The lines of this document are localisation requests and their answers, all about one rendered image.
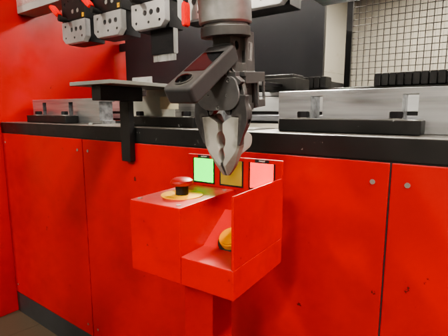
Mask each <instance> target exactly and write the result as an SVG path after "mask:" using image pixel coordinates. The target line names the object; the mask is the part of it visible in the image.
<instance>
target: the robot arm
mask: <svg viewBox="0 0 448 336"><path fill-rule="evenodd" d="M198 12H199V25H200V26H201V27H202V28H201V39H203V40H209V41H213V46H212V47H209V48H208V49H206V50H205V51H204V52H203V53H202V54H201V55H200V56H198V58H196V60H194V61H193V62H192V63H191V64H190V65H189V66H188V67H186V68H185V69H184V70H183V71H182V72H181V73H180V74H178V76H176V78H174V79H173V80H172V81H171V82H170V83H169V84H167V85H166V86H165V88H164V91H165V94H166V96H167V98H168V100H169V102H170V103H189V104H195V122H196V124H197V128H198V130H199V133H200V135H201V138H202V140H203V142H204V144H205V145H206V147H207V150H208V152H209V154H210V156H211V157H212V159H213V160H214V162H215V164H216V166H217V167H218V168H219V170H220V172H222V174H223V175H231V174H232V172H233V171H234V170H235V168H236V166H237V164H238V162H239V159H240V157H241V154H243V153H244V152H245V151H246V150H247V149H248V148H250V146H251V143H252V136H251V134H250V133H249V132H247V130H248V128H249V126H250V123H251V118H252V109H254V108H257V107H263V106H265V72H255V58H254V33H253V32H251V27H250V26H249V25H250V24H251V23H252V14H251V0H198ZM259 81H262V97H263V98H262V99H259ZM218 111H225V112H226V114H227V115H231V117H230V118H229V119H228V120H226V121H225V122H224V121H223V116H222V114H220V113H217V112H218ZM224 154H225V155H224Z"/></svg>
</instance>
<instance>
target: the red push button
mask: <svg viewBox="0 0 448 336"><path fill-rule="evenodd" d="M170 184H171V185H172V186H175V194H176V195H180V196H182V195H188V194H189V186H191V185H192V184H193V180H192V179H191V178H190V177H175V178H173V179H172V180H171V181H170Z"/></svg>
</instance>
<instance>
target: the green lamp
mask: <svg viewBox="0 0 448 336"><path fill-rule="evenodd" d="M194 180H195V181H204V182H209V183H213V160H212V159H204V158H195V157H194Z"/></svg>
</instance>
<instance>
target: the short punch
mask: <svg viewBox="0 0 448 336"><path fill-rule="evenodd" d="M176 53H178V28H174V27H172V28H168V29H161V30H156V31H151V55H152V56H153V62H160V61H172V60H177V56H176Z"/></svg>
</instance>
